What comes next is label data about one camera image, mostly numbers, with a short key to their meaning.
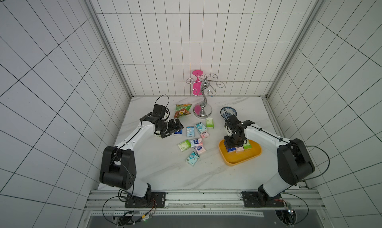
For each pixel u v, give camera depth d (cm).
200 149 88
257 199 72
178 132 96
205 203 73
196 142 88
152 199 72
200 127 95
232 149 85
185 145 90
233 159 83
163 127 73
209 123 100
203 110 110
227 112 107
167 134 82
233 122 73
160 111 70
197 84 100
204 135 95
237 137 66
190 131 96
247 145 89
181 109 105
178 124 79
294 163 45
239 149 88
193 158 85
